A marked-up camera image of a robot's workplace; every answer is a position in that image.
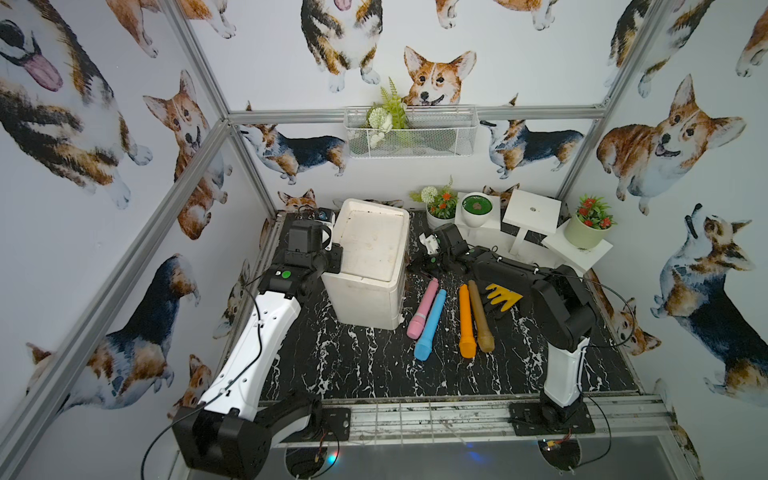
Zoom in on white three-drawer cabinet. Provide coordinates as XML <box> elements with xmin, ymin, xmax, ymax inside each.
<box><xmin>322</xmin><ymin>198</ymin><xmax>410</xmax><ymax>330</ymax></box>

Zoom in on pink toy microphone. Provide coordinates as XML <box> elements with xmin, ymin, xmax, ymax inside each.
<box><xmin>407</xmin><ymin>278</ymin><xmax>439</xmax><ymax>340</ymax></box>

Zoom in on tan toy microphone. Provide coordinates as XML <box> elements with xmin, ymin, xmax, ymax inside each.
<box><xmin>468</xmin><ymin>280</ymin><xmax>495</xmax><ymax>353</ymax></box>

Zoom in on blue toy microphone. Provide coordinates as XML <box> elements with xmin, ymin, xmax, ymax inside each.
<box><xmin>414</xmin><ymin>289</ymin><xmax>447</xmax><ymax>361</ymax></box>

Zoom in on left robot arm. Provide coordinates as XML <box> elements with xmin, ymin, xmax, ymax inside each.
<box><xmin>170</xmin><ymin>243</ymin><xmax>343</xmax><ymax>479</ymax></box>

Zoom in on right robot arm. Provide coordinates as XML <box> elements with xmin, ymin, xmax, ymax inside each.
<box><xmin>418</xmin><ymin>224</ymin><xmax>598</xmax><ymax>421</ymax></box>

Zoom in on white cup green inside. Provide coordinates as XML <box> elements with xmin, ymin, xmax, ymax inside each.
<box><xmin>461</xmin><ymin>192</ymin><xmax>494</xmax><ymax>228</ymax></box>

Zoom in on potted plant red white flowers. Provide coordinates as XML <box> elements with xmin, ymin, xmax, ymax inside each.
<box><xmin>410</xmin><ymin>178</ymin><xmax>458</xmax><ymax>230</ymax></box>

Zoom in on white tiered display stand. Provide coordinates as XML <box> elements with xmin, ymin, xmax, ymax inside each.
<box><xmin>454</xmin><ymin>190</ymin><xmax>612</xmax><ymax>276</ymax></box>

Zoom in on green pot red flowers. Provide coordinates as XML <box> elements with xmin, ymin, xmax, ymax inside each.
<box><xmin>564</xmin><ymin>195</ymin><xmax>616</xmax><ymax>250</ymax></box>

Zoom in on green fern with white flower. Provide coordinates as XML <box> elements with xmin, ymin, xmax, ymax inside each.
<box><xmin>365</xmin><ymin>78</ymin><xmax>409</xmax><ymax>148</ymax></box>

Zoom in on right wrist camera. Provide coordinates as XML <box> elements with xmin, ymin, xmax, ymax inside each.
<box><xmin>419</xmin><ymin>234</ymin><xmax>440</xmax><ymax>257</ymax></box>

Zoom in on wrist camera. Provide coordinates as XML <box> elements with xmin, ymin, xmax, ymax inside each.
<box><xmin>419</xmin><ymin>234</ymin><xmax>440</xmax><ymax>257</ymax></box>
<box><xmin>287</xmin><ymin>207</ymin><xmax>336</xmax><ymax>253</ymax></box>

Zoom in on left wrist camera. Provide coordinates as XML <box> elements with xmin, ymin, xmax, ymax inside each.
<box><xmin>287</xmin><ymin>207</ymin><xmax>336</xmax><ymax>253</ymax></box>

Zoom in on white wire wall basket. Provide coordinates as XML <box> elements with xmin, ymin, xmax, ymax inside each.
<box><xmin>344</xmin><ymin>105</ymin><xmax>479</xmax><ymax>158</ymax></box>

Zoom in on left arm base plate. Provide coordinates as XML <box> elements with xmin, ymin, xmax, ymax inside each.
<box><xmin>283</xmin><ymin>407</ymin><xmax>352</xmax><ymax>443</ymax></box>

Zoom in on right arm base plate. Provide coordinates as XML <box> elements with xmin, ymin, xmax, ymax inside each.
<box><xmin>508</xmin><ymin>400</ymin><xmax>596</xmax><ymax>437</ymax></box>

